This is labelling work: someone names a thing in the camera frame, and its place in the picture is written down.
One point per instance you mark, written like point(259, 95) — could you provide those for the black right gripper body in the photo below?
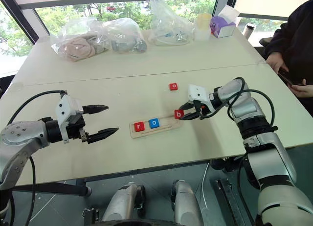
point(201, 111)

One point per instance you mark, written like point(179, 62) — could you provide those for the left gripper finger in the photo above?
point(104, 134)
point(96, 108)

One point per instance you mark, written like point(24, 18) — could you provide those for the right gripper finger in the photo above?
point(187, 106)
point(193, 116)

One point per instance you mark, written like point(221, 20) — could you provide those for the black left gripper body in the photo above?
point(76, 125)

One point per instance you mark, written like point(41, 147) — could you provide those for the red letter b block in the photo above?
point(178, 114)

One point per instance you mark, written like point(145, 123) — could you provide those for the black smartphone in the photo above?
point(286, 78)

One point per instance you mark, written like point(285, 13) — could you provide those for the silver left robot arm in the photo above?
point(17, 138)

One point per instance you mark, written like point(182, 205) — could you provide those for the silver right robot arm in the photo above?
point(266, 147)

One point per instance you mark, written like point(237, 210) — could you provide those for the red letter o block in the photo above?
point(173, 86)

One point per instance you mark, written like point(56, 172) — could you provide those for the wooden letter tray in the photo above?
point(168, 128)

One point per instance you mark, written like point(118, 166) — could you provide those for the red letter r block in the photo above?
point(139, 127)

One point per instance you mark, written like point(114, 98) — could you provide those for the blue letter o block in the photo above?
point(153, 123)

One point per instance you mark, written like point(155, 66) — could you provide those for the silver robot left leg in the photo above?
point(119, 204)

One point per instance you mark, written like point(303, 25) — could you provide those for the silver robot leg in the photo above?
point(187, 204)
point(119, 204)

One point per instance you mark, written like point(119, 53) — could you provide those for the silver robot right leg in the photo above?
point(187, 204)

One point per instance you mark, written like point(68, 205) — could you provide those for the person's right hand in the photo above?
point(276, 62)

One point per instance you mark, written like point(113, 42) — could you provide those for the person's left hand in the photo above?
point(304, 90)

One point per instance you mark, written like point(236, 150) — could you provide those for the plastic bag with pink cloth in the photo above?
point(78, 45)

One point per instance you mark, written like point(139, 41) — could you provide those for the plastic bag with grey items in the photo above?
point(124, 40)

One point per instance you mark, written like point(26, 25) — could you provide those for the translucent yellow-lidded plastic cup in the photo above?
point(202, 28)

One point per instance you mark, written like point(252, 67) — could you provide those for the tall clear plastic bag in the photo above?
point(168, 28)

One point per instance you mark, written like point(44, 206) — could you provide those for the purple tissue box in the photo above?
point(223, 28)

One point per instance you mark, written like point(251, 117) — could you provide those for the person in black sweater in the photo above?
point(296, 40)

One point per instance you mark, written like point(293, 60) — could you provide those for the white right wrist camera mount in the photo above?
point(196, 92)

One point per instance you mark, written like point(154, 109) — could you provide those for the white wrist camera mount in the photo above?
point(64, 108)
point(196, 92)

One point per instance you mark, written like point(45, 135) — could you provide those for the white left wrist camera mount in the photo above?
point(64, 108)

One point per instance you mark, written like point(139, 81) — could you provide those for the black table frame bar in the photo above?
point(49, 188)

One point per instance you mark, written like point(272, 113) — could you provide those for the black metal bracket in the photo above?
point(90, 215)

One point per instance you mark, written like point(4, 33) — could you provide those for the black metal rail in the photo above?
point(232, 204)

